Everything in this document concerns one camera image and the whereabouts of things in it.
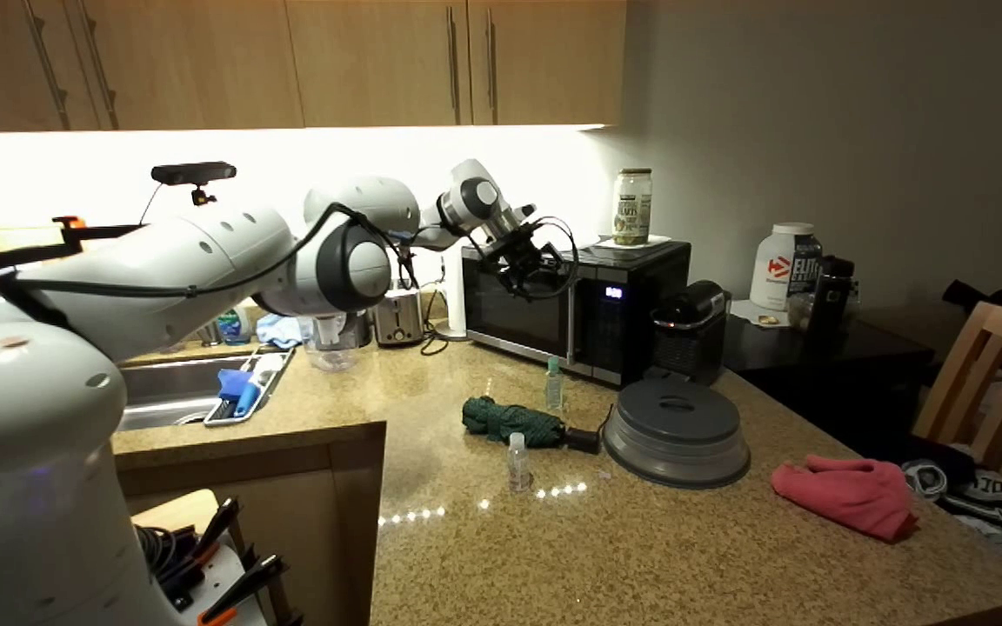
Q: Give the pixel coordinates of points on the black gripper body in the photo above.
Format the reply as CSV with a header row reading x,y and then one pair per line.
x,y
523,266

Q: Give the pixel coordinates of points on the black microwave oven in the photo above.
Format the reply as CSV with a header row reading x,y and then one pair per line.
x,y
595,328

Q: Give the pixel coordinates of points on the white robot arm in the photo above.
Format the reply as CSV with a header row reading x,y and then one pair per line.
x,y
76,311

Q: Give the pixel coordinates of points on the glass jar on microwave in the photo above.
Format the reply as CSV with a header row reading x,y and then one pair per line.
x,y
631,208

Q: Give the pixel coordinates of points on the grey collapsible microwave cover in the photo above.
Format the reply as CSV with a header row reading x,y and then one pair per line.
x,y
676,434

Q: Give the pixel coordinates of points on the small green bottle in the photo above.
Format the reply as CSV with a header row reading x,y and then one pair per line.
x,y
556,386

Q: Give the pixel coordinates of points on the silver toaster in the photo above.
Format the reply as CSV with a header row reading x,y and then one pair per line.
x,y
399,321

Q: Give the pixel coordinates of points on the black coffee maker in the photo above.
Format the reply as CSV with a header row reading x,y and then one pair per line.
x,y
691,333

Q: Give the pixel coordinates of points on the small clear bottle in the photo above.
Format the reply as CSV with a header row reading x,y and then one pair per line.
x,y
520,474

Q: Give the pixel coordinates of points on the water filter pitcher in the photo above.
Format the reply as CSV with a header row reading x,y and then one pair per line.
x,y
335,339

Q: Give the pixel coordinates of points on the white plastic jug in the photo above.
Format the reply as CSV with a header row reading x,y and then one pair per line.
x,y
782,266

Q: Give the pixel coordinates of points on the black dark bottle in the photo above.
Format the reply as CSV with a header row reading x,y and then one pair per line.
x,y
832,292

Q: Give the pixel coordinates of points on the blue sponge tray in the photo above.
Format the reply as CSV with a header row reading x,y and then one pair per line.
x,y
245,386

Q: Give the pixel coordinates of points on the steel kitchen sink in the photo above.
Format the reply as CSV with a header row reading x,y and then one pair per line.
x,y
166,395

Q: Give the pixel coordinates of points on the pink cloth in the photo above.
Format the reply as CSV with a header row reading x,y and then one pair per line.
x,y
861,496

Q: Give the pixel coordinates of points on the black camera on stand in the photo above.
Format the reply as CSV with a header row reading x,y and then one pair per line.
x,y
194,176

